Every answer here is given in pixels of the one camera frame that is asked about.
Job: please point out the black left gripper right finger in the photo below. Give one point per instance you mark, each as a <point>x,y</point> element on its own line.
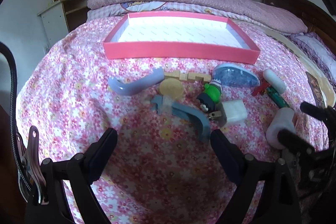
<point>241,169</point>

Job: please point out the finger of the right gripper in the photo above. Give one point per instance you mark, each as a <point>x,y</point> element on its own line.
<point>293,142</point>
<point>319,113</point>

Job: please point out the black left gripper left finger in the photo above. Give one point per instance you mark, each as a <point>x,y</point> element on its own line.
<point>85,168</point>

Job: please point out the white jar orange label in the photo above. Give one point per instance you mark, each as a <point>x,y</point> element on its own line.
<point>284,119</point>

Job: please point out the green lighter with red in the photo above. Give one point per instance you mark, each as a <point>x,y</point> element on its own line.
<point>266,88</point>

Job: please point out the white wall charger plug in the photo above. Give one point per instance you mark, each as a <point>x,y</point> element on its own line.
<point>227,113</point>

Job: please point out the white oblong earbud case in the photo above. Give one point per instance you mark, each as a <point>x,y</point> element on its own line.
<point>274,81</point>

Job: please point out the green frog figurine toy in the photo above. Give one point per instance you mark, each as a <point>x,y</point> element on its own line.
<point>210,96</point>

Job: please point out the blue translucent tape dispenser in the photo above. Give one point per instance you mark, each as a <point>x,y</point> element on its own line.
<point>235,76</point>

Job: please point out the blue-grey plastic hook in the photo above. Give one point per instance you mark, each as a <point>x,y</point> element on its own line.
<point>200,121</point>

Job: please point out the round yellow tape roll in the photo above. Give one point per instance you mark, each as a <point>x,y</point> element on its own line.
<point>172,88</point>

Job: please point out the lavender curved plastic hook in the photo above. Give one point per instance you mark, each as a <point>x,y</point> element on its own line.
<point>130,89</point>

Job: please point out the small picture card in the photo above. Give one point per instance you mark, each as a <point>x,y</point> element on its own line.
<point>316,90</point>

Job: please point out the metal binder clip left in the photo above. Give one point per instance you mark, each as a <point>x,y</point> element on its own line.
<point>29,157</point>

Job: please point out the purple frilled pillow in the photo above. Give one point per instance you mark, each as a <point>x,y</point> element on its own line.
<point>314,47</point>

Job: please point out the pink floral bed sheet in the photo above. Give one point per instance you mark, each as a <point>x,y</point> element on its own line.
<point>159,172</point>

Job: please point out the dark wooden headboard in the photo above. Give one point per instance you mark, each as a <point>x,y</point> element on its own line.
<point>315,18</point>

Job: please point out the pink shallow tray box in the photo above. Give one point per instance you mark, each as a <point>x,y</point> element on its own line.
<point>180,35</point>

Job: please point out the white wooden shelf desk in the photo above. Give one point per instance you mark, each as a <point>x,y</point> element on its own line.
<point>62,17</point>

